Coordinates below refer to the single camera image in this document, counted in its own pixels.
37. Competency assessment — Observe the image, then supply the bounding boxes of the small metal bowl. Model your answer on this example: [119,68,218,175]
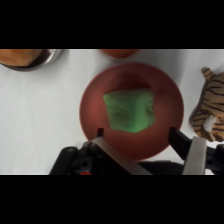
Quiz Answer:
[0,49,65,73]

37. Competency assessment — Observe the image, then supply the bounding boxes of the striped tiger plush toy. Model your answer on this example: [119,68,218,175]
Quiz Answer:
[188,66,224,143]

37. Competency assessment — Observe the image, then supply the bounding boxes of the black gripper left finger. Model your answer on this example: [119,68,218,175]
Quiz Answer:
[49,127,153,176]

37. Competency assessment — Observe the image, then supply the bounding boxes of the pink bowl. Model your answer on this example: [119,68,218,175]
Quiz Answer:
[78,61,185,162]

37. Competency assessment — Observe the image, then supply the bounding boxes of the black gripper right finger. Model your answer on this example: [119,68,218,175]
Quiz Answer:
[167,126,224,176]

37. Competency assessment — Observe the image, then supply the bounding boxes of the brown round plush toy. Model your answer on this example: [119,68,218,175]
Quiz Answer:
[99,49,140,60]

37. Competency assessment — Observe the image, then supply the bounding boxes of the green triangle cloth toy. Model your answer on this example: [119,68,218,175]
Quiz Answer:
[102,87,157,135]

